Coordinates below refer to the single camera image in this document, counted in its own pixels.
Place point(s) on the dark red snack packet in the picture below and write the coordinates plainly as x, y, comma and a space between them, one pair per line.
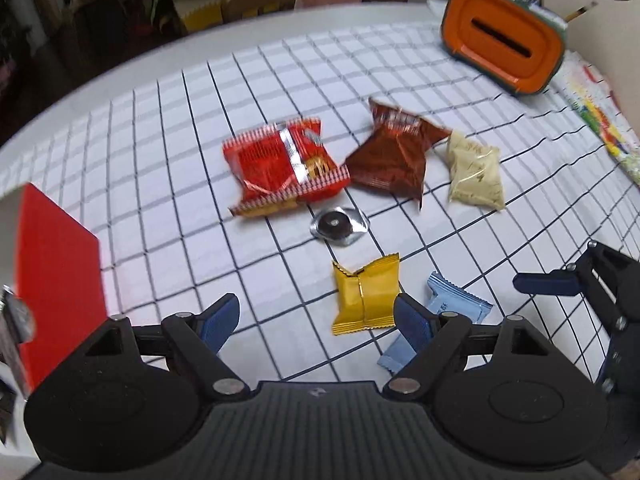
395, 155

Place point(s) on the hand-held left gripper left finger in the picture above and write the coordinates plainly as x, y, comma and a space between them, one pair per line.
217, 322

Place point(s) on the silver foil chocolate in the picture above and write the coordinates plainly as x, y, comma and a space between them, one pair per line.
337, 225

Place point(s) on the colourful dotted printed bag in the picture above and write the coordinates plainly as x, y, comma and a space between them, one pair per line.
600, 110

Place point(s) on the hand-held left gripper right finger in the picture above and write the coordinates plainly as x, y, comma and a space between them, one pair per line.
412, 322

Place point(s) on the orange green tissue box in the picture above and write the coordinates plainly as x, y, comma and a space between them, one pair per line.
505, 35

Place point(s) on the light blue snack packet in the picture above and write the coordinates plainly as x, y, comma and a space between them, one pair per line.
452, 305

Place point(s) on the yellow snack packet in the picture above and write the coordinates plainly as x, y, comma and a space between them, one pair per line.
367, 295

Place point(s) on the red cardboard box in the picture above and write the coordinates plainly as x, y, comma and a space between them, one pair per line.
60, 280

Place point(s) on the beige snack packet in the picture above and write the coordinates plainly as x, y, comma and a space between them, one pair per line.
475, 170

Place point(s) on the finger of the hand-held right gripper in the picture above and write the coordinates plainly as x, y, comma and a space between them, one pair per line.
545, 282

